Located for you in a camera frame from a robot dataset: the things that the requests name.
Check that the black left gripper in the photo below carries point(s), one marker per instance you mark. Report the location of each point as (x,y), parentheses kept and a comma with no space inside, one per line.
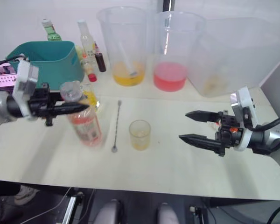
(40,102)

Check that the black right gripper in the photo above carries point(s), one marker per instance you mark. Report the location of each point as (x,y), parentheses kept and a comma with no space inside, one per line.
(228,135)

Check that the square clear bottle red label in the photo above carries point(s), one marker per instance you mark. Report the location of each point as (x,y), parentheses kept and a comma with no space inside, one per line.
(87,130)

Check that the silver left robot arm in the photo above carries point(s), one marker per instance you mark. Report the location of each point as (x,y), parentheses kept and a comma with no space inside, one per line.
(10,106)

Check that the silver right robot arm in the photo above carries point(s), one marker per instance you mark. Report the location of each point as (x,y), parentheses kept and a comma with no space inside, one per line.
(271,137)

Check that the clear bottle with yellow juice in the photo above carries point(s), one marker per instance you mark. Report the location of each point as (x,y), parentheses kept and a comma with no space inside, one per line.
(92,99)

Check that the small clear bottle red liquid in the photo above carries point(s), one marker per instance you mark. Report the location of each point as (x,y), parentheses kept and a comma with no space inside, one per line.
(91,74)

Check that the small dark red bottle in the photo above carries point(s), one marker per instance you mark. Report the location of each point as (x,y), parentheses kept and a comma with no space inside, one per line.
(100,61)

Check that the long metal bar spoon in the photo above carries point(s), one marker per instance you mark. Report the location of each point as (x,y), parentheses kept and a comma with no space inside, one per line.
(116,123)

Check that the small drinking glass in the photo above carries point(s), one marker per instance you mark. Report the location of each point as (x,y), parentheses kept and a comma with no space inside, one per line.
(140,135)

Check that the large beaker with red liquid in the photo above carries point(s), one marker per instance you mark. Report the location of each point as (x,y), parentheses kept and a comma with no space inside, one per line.
(170,70)

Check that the tall clear bottle white cap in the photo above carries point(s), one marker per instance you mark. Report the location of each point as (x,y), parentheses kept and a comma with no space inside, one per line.
(86,39)

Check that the green glass bottle white cap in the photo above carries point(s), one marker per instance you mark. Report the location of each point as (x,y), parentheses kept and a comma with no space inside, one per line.
(51,32)

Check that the large beaker with yellow liquid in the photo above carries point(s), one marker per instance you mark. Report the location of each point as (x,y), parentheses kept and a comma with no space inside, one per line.
(128,46)

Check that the teal plastic basket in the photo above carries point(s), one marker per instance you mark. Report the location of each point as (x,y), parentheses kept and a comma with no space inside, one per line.
(53,60)

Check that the pink perforated rack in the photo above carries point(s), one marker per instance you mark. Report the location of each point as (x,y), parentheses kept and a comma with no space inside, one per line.
(2,80)

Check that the white stirring rod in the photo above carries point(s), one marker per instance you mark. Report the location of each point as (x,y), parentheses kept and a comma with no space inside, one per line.
(128,63)

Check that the large frosted plastic container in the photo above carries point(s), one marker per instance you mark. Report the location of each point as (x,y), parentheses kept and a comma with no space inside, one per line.
(235,58)

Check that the grey panel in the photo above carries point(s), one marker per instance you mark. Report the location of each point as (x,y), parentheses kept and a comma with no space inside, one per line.
(276,88)

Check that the grey rounded shape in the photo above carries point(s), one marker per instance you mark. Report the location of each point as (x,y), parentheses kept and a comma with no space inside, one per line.
(110,212)
(166,214)

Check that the white sneaker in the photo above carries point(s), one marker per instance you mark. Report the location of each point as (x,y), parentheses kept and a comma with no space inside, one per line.
(25,194)

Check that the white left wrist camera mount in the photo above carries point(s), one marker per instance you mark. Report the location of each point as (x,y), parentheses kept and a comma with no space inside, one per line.
(24,81)

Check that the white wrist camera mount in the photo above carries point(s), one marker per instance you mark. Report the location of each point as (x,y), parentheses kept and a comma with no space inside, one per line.
(24,81)
(243,100)

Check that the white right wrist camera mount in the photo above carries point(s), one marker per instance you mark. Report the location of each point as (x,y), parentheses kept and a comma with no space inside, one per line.
(243,100)

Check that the metal table frame bar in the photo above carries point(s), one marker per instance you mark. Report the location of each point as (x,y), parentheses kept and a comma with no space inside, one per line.
(71,210)

